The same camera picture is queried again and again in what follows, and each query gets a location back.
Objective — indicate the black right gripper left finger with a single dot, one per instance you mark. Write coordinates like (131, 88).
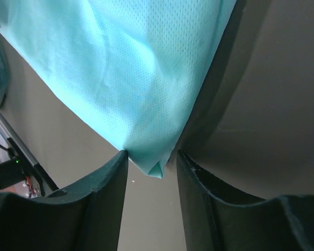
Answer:
(85, 215)

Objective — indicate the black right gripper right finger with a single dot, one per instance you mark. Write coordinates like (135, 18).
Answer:
(218, 216)

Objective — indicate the teal green t shirt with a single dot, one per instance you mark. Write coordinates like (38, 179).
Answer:
(131, 70)

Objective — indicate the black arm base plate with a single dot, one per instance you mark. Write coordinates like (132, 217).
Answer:
(22, 174)

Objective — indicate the aluminium frame rail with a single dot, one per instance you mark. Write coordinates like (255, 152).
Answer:
(6, 131)

